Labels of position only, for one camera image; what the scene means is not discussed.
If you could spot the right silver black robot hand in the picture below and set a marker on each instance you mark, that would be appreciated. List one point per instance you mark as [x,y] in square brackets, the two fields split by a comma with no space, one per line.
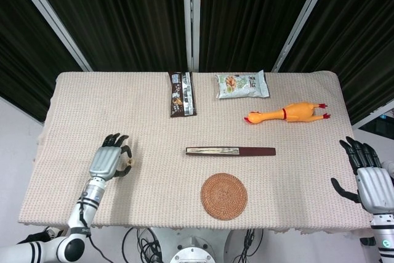
[377,187]

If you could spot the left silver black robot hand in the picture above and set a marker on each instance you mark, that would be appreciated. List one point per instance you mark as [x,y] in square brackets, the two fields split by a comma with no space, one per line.
[104,163]

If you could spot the wooden button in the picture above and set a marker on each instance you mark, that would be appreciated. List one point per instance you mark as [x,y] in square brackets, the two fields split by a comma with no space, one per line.
[131,162]

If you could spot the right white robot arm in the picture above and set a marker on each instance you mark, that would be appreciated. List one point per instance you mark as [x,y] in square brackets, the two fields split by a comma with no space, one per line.
[384,238]

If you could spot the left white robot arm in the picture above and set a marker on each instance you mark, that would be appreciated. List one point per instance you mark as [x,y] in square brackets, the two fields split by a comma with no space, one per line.
[92,193]

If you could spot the beige waffle tablecloth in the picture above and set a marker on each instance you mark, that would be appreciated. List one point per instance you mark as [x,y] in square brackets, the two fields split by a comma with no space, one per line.
[107,106]

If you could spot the brown snack packet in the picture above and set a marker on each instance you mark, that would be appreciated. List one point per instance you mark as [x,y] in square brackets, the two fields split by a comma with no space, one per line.
[178,103]

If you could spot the black fabric object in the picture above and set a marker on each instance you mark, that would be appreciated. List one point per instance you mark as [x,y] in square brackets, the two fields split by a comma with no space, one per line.
[34,237]

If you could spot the yellow rubber chicken toy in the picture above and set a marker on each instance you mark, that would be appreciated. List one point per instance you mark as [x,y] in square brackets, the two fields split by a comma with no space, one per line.
[295,110]

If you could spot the white robot torso base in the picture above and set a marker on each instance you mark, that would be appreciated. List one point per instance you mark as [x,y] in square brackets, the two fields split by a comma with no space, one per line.
[192,250]

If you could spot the round woven rattan coaster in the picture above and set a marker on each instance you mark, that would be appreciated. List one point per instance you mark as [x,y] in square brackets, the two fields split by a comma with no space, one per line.
[224,196]

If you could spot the dark red folded fan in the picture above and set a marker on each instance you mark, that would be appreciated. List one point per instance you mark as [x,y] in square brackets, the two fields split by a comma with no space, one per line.
[255,151]

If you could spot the black curtain panel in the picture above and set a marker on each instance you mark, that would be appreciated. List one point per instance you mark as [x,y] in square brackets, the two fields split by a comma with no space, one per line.
[123,19]
[252,19]
[24,59]
[363,44]

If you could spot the white green snack bag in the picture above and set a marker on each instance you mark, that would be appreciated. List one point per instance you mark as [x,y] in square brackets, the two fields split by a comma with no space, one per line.
[243,87]

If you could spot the grey metal frame rail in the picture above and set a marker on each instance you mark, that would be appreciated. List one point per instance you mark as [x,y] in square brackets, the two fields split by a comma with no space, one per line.
[374,114]

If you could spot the grey metal frame post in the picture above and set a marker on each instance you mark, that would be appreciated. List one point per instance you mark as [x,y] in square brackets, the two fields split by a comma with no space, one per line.
[304,13]
[191,13]
[46,10]

